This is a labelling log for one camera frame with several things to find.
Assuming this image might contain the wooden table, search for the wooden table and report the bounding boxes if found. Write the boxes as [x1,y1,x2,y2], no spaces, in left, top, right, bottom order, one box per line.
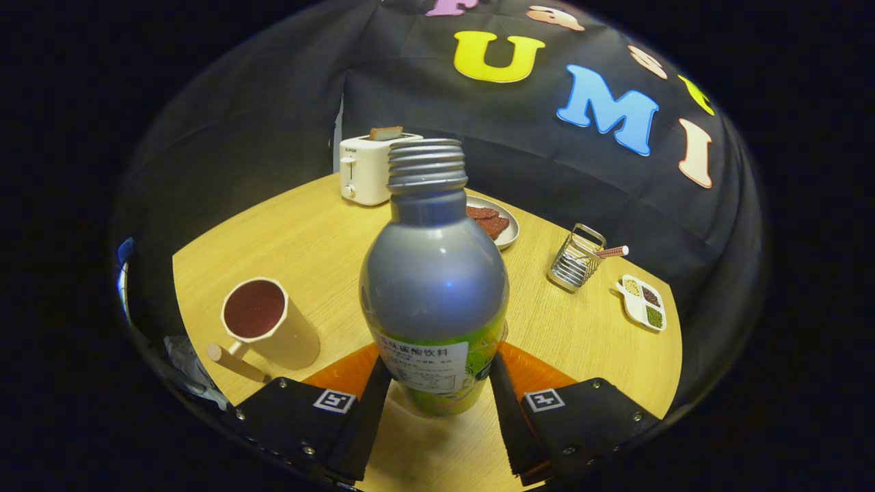
[172,173,684,492]

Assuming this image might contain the silver bottle with green label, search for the silver bottle with green label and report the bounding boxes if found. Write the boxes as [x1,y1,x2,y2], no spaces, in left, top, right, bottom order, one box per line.
[359,139,510,418]

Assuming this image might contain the white toaster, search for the white toaster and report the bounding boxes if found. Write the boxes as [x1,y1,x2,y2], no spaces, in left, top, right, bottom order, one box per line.
[339,133,423,206]

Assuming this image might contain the white divided dish with grains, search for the white divided dish with grains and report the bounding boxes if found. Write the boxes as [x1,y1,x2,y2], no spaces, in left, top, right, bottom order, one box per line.
[613,274,668,333]

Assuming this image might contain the beige cup with handle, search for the beige cup with handle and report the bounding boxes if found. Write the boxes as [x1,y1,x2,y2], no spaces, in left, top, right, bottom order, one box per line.
[207,277,321,383]

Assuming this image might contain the crumpled clear plastic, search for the crumpled clear plastic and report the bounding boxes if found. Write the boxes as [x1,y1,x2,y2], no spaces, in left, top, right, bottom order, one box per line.
[164,335,230,411]

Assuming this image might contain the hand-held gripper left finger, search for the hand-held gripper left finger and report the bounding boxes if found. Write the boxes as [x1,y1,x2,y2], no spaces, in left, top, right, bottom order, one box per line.
[232,344,394,487]

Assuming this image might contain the dark red juice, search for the dark red juice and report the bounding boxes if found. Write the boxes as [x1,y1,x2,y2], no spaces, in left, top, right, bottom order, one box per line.
[224,280,285,339]

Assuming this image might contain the blue white object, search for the blue white object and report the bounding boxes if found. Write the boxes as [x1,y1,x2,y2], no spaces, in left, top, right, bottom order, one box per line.
[116,237,135,322]

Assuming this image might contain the metal wire holder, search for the metal wire holder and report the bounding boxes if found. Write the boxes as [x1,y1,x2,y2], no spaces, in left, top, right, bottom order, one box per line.
[547,223,607,293]

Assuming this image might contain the white round plate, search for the white round plate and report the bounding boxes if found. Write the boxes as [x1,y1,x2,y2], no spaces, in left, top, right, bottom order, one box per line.
[465,195,520,250]

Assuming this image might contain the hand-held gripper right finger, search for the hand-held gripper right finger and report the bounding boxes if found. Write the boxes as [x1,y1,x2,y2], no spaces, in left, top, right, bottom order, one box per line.
[489,342,662,487]

